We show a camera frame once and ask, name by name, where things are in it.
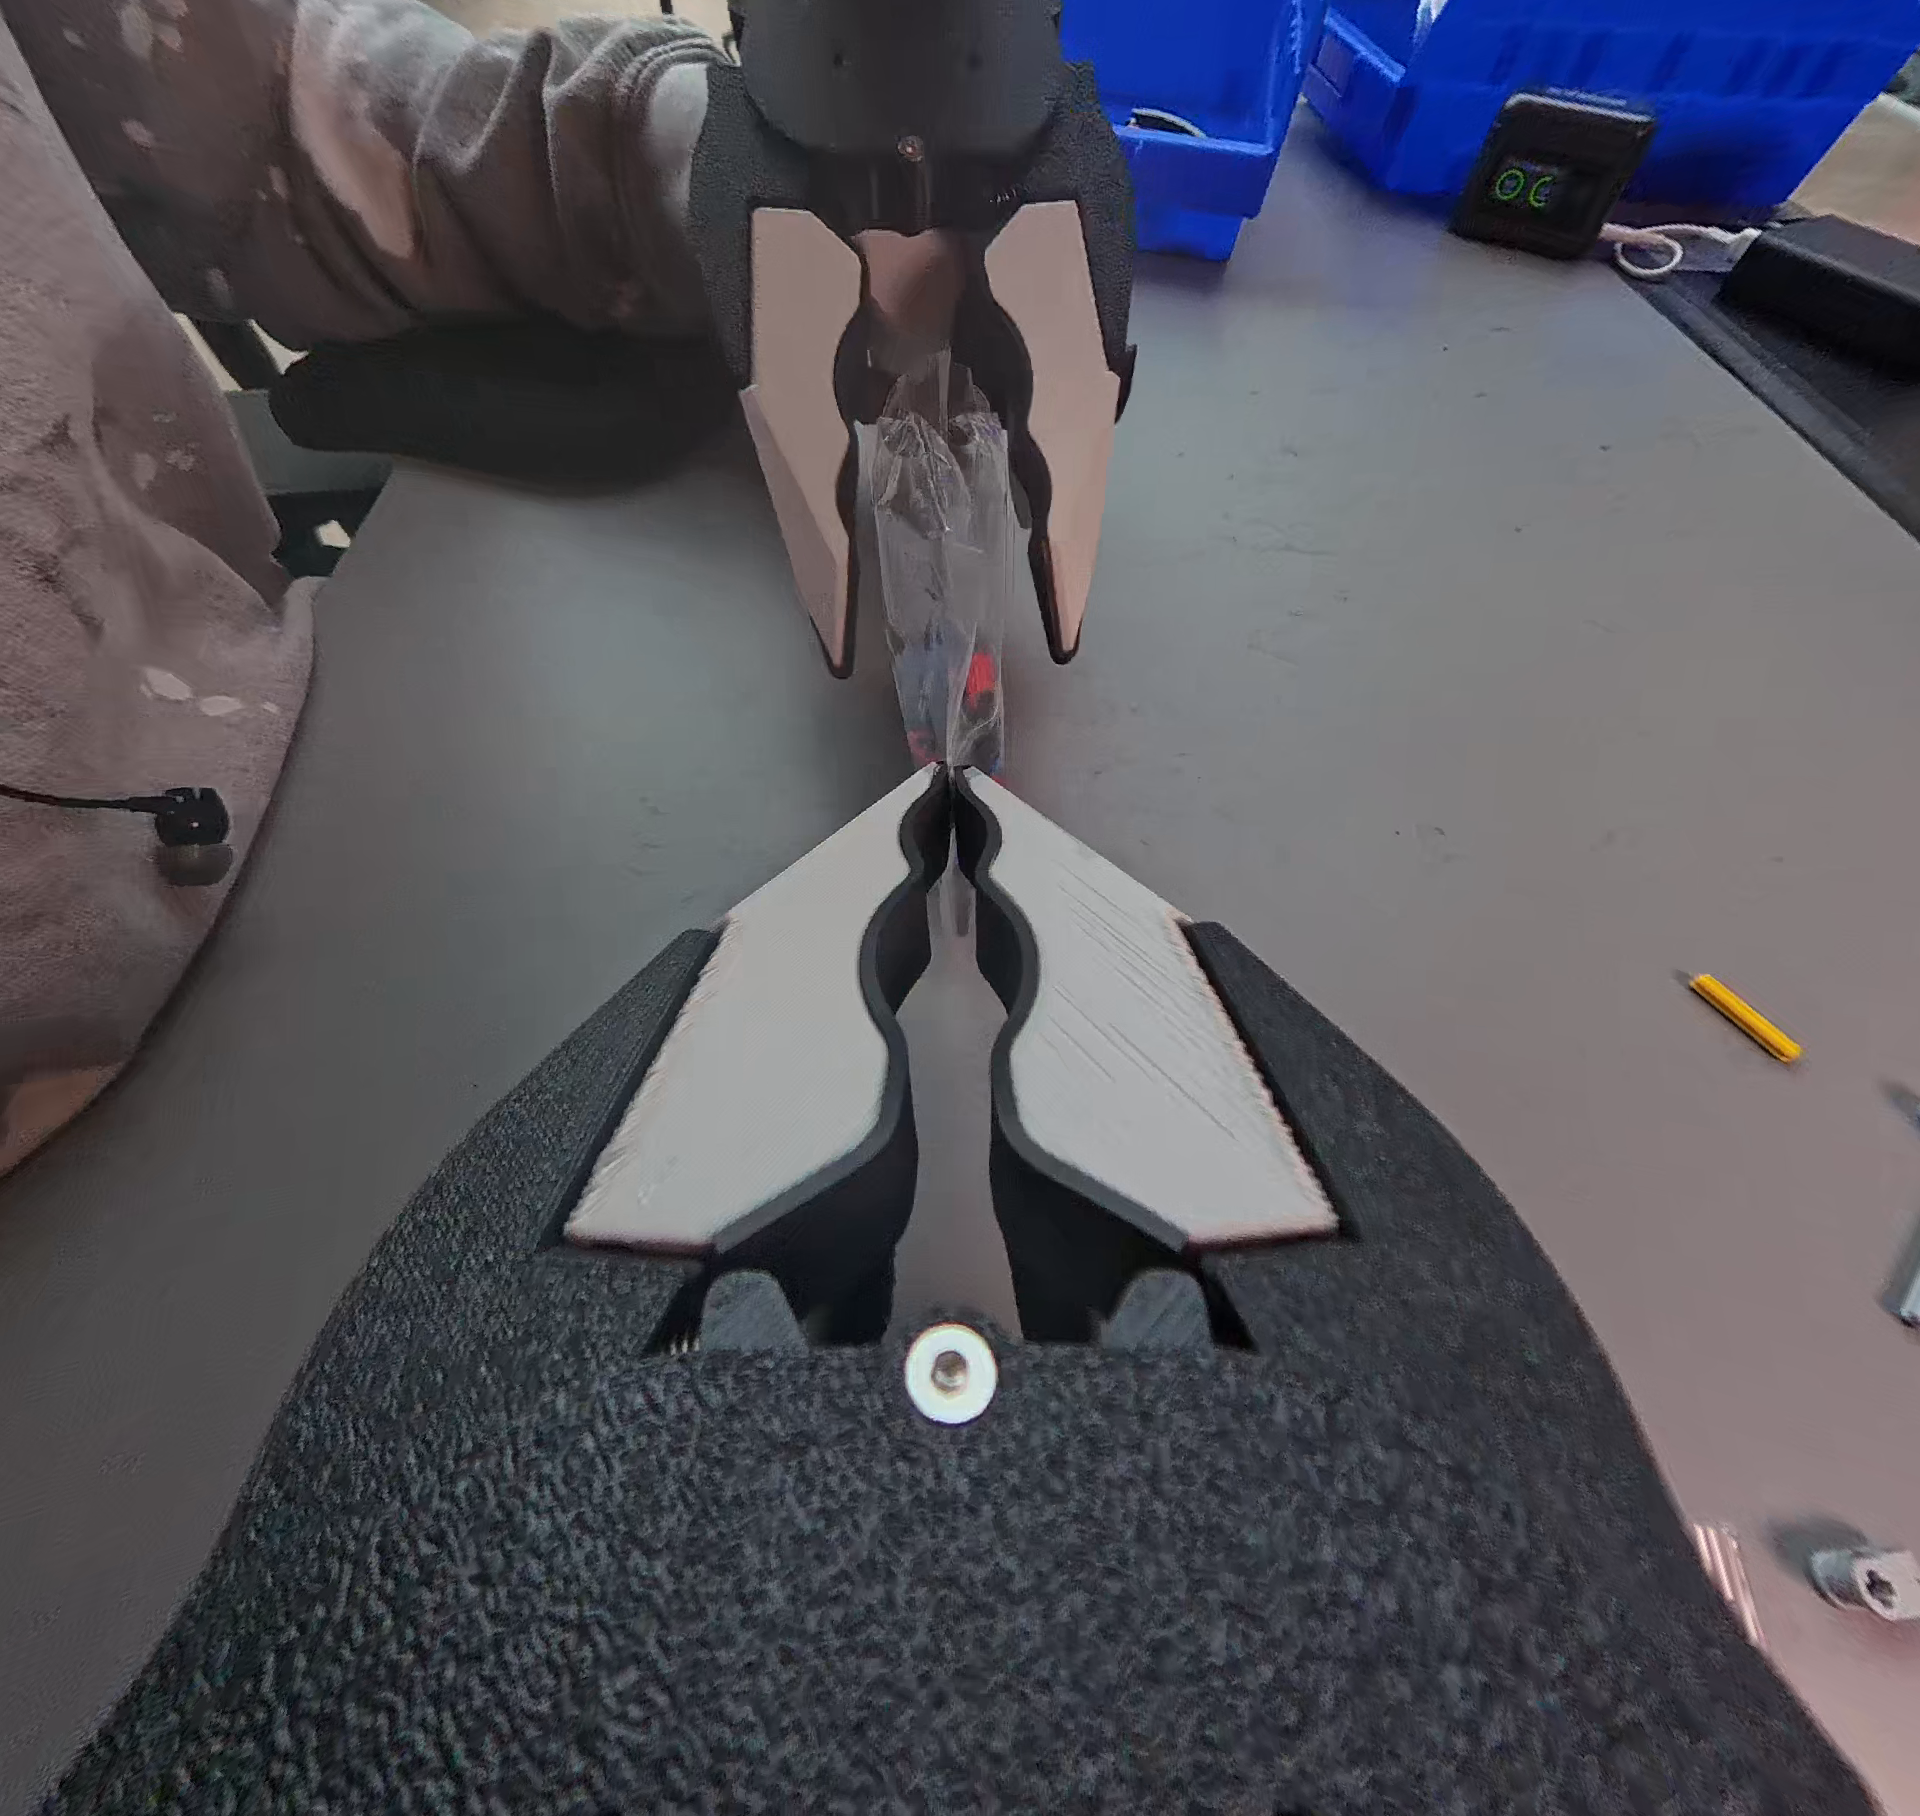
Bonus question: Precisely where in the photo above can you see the black earbud with cable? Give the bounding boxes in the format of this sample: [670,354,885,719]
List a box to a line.
[0,782,238,888]

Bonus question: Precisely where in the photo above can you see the person's bleached sweatshirt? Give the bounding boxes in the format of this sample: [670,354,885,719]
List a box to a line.
[0,16,315,1173]

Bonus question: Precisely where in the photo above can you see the white cable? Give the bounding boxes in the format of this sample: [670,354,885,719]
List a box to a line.
[1599,219,1766,281]

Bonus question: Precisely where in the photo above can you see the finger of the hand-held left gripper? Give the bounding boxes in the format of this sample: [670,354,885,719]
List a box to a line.
[743,205,867,681]
[980,199,1128,664]

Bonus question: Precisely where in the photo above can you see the black power adapter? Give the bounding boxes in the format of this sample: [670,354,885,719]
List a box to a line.
[1716,211,1920,380]

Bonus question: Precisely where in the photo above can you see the blue storage bin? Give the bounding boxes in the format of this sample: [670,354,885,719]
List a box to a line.
[1307,0,1920,211]
[980,0,1339,262]

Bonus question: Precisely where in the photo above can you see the person's left forearm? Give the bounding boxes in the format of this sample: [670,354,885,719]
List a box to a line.
[0,0,736,350]

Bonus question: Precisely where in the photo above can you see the yellow plastic axle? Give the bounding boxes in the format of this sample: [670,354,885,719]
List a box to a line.
[1679,973,1806,1065]

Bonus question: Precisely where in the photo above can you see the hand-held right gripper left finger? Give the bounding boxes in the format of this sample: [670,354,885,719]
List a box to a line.
[563,766,958,1343]

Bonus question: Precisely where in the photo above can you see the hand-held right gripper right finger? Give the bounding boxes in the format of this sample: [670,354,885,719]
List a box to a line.
[955,769,1341,1343]

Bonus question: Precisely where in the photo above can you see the black power bank with display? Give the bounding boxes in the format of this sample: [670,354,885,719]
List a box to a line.
[1445,93,1658,262]

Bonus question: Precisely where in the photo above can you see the cluster of mixed colourful pins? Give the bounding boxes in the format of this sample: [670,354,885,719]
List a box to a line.
[891,617,1011,772]

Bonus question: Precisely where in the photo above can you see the small clear plastic bag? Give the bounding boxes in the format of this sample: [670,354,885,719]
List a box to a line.
[1688,1516,1920,1816]

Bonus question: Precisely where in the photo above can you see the black desk divider strip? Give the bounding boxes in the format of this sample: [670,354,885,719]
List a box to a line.
[1627,272,1920,542]

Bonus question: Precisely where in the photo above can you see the grey desk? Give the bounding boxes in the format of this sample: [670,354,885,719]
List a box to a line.
[0,107,1920,1816]

